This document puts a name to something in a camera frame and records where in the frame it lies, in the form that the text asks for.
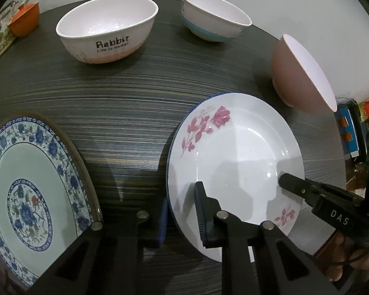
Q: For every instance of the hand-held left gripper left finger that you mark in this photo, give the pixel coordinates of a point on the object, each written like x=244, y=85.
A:
x=163, y=221

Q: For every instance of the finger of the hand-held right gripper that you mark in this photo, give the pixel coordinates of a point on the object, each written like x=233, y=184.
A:
x=295, y=184

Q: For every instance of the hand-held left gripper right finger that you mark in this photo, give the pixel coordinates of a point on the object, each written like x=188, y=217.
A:
x=198, y=212

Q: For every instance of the white plate pink flowers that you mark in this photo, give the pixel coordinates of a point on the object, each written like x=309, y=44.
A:
x=239, y=147

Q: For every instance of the large blue floral plate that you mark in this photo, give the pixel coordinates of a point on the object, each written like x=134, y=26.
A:
x=24, y=166

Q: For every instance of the white bowl blue band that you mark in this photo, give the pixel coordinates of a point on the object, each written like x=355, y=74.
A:
x=209, y=9

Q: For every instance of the white bowl pink band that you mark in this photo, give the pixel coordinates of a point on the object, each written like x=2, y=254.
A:
x=95, y=27

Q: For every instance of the person's right hand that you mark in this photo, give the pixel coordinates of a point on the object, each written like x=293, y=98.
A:
x=338, y=245

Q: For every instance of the blue orange carton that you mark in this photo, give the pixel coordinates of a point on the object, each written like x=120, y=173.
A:
x=349, y=129

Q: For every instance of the orange tea cup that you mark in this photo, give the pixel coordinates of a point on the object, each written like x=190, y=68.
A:
x=24, y=21

